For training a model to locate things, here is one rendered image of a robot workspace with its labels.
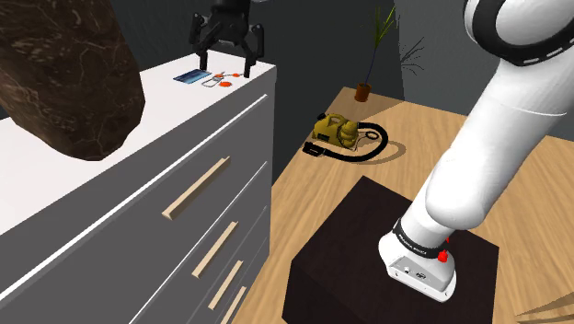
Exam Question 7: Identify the dark brown marbled object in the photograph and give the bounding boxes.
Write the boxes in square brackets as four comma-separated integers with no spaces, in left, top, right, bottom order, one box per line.
[0,0,147,162]

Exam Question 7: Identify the blue flat phone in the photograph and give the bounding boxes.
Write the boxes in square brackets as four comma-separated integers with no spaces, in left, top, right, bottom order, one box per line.
[172,69,212,87]

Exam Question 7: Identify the potted plant brown pot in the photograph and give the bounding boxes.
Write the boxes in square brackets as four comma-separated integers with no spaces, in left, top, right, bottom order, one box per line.
[353,4,398,103]

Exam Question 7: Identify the orange handled scissors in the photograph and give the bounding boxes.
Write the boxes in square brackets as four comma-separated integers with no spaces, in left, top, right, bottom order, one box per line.
[201,71,244,89]

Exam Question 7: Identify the grey chest of drawers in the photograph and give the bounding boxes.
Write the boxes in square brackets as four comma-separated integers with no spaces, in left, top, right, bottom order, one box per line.
[0,50,278,324]

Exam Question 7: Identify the yellow vacuum cleaner black hose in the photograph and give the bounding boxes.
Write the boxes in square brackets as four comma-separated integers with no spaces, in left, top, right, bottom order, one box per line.
[302,112,389,164]

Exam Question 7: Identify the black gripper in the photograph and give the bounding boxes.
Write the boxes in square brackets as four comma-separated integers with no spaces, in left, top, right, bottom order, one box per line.
[189,0,266,80]

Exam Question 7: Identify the dark robot stand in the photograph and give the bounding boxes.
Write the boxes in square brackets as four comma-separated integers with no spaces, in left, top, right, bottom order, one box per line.
[281,175,500,324]

